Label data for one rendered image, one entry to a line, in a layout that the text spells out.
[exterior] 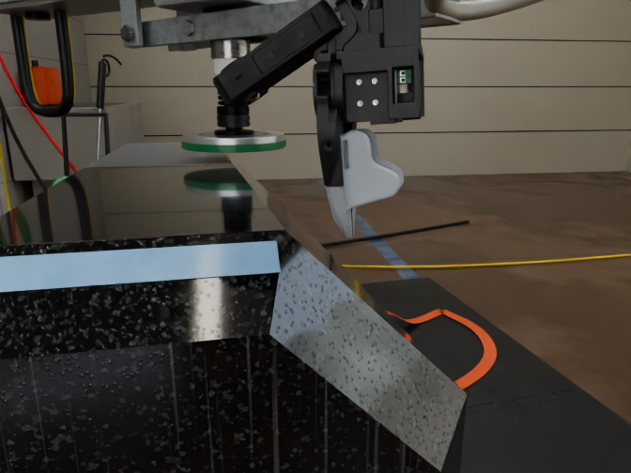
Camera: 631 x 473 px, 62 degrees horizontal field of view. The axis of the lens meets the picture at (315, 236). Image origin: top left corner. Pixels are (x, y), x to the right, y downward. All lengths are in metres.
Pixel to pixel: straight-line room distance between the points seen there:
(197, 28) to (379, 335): 0.73
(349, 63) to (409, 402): 0.40
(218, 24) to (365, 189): 0.72
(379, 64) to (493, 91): 6.13
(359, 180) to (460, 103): 5.95
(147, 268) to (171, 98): 5.36
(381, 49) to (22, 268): 0.40
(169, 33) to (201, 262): 0.71
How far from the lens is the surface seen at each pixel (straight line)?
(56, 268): 0.58
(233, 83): 0.45
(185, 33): 1.14
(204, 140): 1.07
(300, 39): 0.44
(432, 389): 0.70
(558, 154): 7.01
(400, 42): 0.43
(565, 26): 6.95
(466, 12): 0.97
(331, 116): 0.41
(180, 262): 0.57
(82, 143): 3.78
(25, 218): 0.73
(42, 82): 4.17
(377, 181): 0.43
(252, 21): 1.05
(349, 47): 0.44
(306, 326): 0.57
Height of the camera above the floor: 0.98
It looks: 16 degrees down
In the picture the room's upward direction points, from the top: straight up
